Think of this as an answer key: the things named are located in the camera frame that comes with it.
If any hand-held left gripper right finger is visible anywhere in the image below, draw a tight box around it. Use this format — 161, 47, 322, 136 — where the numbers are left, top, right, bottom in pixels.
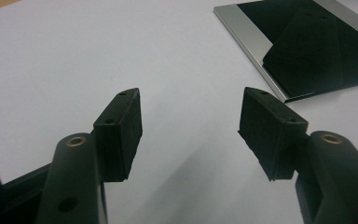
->
238, 87, 358, 224

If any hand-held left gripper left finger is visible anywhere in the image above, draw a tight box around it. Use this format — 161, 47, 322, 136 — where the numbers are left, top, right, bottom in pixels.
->
35, 87, 144, 224

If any silver frame with black kickstand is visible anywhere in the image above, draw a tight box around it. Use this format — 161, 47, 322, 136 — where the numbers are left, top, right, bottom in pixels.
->
213, 0, 358, 104

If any white table sheet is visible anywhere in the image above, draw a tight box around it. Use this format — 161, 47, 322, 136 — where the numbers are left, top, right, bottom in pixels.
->
0, 0, 358, 224

